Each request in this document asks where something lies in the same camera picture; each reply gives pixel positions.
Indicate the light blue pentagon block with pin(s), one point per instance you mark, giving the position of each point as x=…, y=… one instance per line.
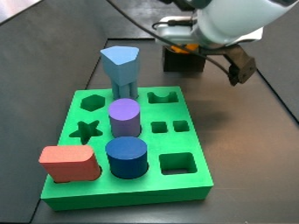
x=120, y=64

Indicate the green shape sorter base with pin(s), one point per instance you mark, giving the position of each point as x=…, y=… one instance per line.
x=157, y=167

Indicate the red rounded block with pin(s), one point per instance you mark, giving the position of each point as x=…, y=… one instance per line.
x=69, y=163

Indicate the yellow star prism block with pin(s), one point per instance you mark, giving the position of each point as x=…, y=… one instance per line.
x=190, y=47

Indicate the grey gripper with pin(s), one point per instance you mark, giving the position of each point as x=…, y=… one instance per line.
x=174, y=30

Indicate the purple cylinder block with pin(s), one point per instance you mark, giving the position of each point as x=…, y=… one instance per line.
x=124, y=118

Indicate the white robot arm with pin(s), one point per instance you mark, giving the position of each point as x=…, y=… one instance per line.
x=218, y=25

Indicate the dark blue cylinder block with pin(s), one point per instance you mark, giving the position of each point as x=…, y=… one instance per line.
x=126, y=157

